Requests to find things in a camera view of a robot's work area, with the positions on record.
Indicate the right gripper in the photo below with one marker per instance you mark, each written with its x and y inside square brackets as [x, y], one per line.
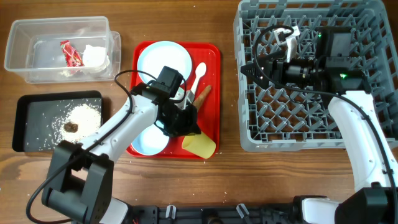
[278, 66]

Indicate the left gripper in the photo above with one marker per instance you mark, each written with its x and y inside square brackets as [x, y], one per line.
[188, 127]

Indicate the yellow plastic cup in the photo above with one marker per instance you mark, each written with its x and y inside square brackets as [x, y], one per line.
[200, 145]

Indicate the brown carrot-like food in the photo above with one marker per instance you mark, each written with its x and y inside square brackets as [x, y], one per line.
[199, 101]

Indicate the small light blue bowl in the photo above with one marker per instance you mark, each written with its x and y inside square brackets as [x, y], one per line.
[150, 142]

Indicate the white rice pile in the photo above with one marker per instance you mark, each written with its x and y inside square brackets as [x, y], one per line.
[85, 115]

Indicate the white tissue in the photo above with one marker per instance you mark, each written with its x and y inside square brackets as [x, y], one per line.
[95, 59]

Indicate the brown food chunk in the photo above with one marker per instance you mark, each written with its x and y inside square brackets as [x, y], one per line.
[70, 127]

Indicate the red snack wrapper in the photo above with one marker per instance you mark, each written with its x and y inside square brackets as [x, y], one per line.
[72, 56]

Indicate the mint green bowl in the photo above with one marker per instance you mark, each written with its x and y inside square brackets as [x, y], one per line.
[179, 96]

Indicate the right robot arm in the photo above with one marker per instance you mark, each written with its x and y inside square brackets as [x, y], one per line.
[346, 93]

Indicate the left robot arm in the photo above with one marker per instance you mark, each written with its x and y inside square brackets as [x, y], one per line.
[80, 177]

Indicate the grey dishwasher rack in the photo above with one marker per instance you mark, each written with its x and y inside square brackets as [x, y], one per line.
[284, 120]

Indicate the black waste tray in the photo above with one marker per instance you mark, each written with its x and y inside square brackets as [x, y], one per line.
[40, 118]

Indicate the white plastic spoon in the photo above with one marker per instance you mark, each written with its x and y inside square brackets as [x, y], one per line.
[199, 72]

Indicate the red serving tray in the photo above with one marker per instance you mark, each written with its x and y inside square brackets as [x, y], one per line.
[209, 113]

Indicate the large light blue plate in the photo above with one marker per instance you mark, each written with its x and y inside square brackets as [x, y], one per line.
[165, 53]

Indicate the clear plastic bin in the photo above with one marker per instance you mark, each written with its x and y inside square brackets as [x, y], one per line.
[33, 49]

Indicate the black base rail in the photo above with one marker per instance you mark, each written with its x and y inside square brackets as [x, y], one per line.
[205, 214]

